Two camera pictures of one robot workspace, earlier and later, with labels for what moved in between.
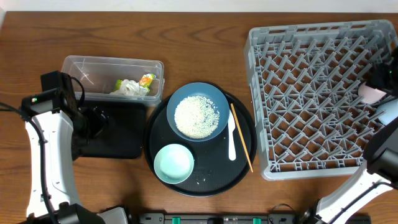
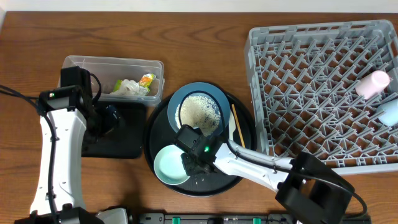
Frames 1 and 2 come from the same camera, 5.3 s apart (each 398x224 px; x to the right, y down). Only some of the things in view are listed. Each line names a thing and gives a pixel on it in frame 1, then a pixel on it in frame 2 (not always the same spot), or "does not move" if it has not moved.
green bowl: x=173 y=163 does not move
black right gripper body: x=387 y=76 → x=191 y=163
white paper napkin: x=130 y=87 does not move
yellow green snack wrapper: x=146 y=81 does not move
